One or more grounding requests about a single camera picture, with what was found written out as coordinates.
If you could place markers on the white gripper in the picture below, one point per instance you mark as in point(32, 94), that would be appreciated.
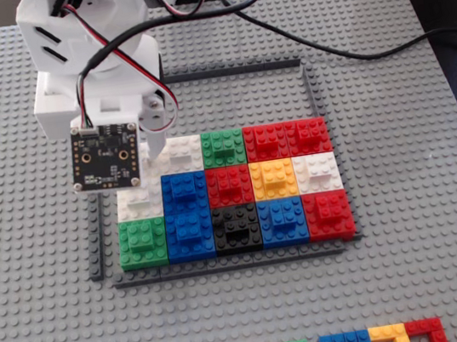
point(153, 114)

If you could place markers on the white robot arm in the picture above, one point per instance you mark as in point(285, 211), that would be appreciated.
point(29, 20)

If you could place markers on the white Lego cube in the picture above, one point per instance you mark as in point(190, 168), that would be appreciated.
point(319, 172)
point(139, 206)
point(184, 164)

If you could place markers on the blue Lego cube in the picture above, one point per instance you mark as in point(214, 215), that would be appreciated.
point(184, 192)
point(283, 223)
point(191, 237)

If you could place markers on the green Lego cube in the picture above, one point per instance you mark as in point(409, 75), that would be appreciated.
point(142, 244)
point(222, 146)

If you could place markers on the red Lego cube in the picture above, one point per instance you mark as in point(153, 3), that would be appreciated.
point(309, 135)
point(330, 216)
point(265, 142)
point(228, 186)

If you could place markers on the black Lego cube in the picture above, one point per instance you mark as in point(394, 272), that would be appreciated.
point(236, 221)

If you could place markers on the yellow Lego cube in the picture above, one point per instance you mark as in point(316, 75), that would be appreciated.
point(273, 179)

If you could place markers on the gray Lego baseplate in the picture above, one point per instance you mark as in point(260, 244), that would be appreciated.
point(400, 283)

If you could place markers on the yellow Lego letter bricks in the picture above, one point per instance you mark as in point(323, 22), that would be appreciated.
point(386, 331)

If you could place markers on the red Lego letter bricks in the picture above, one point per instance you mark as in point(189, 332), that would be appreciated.
point(424, 326)

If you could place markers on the black camera circuit board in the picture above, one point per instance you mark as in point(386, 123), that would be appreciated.
point(107, 167)

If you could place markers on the dark gray Lego frame strip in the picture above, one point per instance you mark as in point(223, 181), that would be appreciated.
point(95, 242)
point(225, 264)
point(231, 71)

